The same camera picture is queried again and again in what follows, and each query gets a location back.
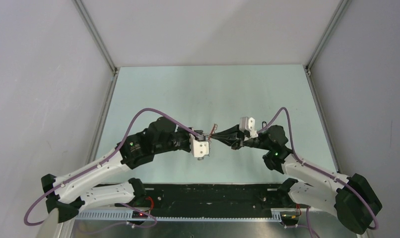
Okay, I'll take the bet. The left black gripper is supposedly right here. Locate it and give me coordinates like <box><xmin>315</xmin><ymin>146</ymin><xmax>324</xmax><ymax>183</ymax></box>
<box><xmin>153</xmin><ymin>126</ymin><xmax>203</xmax><ymax>154</ymax></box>

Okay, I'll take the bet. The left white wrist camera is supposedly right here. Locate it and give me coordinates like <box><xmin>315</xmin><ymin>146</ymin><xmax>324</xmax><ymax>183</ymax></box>
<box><xmin>191</xmin><ymin>139</ymin><xmax>210</xmax><ymax>158</ymax></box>

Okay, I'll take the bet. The key bunch with red band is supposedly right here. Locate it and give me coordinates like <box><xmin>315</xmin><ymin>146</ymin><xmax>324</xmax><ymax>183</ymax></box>
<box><xmin>207</xmin><ymin>123</ymin><xmax>218</xmax><ymax>149</ymax></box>

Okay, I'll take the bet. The white cable duct strip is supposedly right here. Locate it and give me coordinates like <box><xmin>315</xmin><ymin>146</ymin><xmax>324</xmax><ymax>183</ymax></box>
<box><xmin>75</xmin><ymin>209</ymin><xmax>298</xmax><ymax>222</ymax></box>

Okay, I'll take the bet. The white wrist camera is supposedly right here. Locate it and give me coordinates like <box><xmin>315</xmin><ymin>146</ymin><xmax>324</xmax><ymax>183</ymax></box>
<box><xmin>239</xmin><ymin>117</ymin><xmax>258</xmax><ymax>140</ymax></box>
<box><xmin>191</xmin><ymin>139</ymin><xmax>210</xmax><ymax>158</ymax></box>

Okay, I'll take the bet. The left aluminium frame post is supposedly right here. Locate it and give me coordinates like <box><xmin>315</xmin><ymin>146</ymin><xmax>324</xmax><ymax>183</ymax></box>
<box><xmin>72</xmin><ymin>0</ymin><xmax>118</xmax><ymax>75</ymax></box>

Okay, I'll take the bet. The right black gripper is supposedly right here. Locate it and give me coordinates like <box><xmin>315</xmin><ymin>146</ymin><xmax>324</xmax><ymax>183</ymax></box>
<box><xmin>210</xmin><ymin>123</ymin><xmax>272</xmax><ymax>151</ymax></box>

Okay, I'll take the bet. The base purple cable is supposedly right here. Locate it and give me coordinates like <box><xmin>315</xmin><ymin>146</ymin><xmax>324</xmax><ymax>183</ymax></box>
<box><xmin>297</xmin><ymin>205</ymin><xmax>322</xmax><ymax>238</ymax></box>
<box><xmin>85</xmin><ymin>200</ymin><xmax>158</xmax><ymax>236</ymax></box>

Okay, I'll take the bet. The right aluminium frame post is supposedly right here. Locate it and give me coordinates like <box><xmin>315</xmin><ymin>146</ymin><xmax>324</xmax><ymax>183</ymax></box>
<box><xmin>304</xmin><ymin>0</ymin><xmax>352</xmax><ymax>75</ymax></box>

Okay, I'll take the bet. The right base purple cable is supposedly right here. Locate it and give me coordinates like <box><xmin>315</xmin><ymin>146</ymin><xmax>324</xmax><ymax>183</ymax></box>
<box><xmin>297</xmin><ymin>205</ymin><xmax>322</xmax><ymax>238</ymax></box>

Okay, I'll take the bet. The aluminium frame post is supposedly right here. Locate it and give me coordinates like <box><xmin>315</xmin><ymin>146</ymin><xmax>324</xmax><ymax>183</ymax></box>
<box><xmin>72</xmin><ymin>0</ymin><xmax>118</xmax><ymax>75</ymax></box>
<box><xmin>304</xmin><ymin>0</ymin><xmax>352</xmax><ymax>75</ymax></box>

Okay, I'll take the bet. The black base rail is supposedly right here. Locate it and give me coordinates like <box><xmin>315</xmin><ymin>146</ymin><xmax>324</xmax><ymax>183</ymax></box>
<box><xmin>128</xmin><ymin>183</ymin><xmax>306</xmax><ymax>218</ymax></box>

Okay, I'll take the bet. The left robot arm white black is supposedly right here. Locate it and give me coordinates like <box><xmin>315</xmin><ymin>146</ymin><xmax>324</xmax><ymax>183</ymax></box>
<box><xmin>41</xmin><ymin>117</ymin><xmax>209</xmax><ymax>223</ymax></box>

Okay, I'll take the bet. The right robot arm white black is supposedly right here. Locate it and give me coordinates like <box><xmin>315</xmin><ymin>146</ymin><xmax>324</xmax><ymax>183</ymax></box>
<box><xmin>211</xmin><ymin>125</ymin><xmax>382</xmax><ymax>235</ymax></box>

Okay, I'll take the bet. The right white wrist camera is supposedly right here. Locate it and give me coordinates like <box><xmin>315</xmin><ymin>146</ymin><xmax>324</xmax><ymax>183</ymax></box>
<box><xmin>239</xmin><ymin>117</ymin><xmax>258</xmax><ymax>140</ymax></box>

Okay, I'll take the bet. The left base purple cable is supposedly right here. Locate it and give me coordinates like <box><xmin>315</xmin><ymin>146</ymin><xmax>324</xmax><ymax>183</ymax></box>
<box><xmin>85</xmin><ymin>200</ymin><xmax>158</xmax><ymax>236</ymax></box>

